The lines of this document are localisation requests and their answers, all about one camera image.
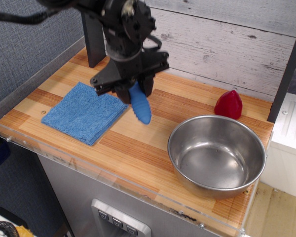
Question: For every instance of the clear acrylic guard rail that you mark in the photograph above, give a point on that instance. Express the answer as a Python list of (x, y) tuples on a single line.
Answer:
[(128, 168)]

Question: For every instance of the blue handled metal spoon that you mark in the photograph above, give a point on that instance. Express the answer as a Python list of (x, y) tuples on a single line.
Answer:
[(140, 104)]

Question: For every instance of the white metal cabinet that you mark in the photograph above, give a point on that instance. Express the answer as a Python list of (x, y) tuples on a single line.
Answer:
[(280, 169)]

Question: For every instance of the red plastic cone toy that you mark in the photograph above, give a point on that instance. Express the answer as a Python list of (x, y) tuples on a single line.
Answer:
[(229, 105)]

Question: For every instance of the dark grey right post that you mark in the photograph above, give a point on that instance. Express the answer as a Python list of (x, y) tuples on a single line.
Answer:
[(283, 87)]

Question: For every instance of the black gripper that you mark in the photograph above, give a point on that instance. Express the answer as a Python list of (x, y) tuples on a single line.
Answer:
[(120, 77)]

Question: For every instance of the dark grey post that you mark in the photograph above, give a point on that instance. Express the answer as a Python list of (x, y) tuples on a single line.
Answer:
[(94, 40), (283, 87)]

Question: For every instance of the silver control panel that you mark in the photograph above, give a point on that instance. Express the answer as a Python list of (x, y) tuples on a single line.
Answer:
[(120, 224)]

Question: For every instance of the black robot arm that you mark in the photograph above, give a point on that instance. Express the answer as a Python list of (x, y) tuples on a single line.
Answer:
[(135, 56)]

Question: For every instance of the folded blue towel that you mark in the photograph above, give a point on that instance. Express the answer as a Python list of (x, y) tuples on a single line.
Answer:
[(84, 115)]

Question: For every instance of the stainless steel bowl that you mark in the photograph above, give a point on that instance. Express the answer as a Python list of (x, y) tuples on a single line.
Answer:
[(215, 156)]

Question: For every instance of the grey toy kitchen cabinet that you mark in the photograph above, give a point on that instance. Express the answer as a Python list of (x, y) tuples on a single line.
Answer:
[(76, 191)]

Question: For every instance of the dark grey left post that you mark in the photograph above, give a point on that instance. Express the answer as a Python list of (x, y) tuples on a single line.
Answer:
[(94, 40)]

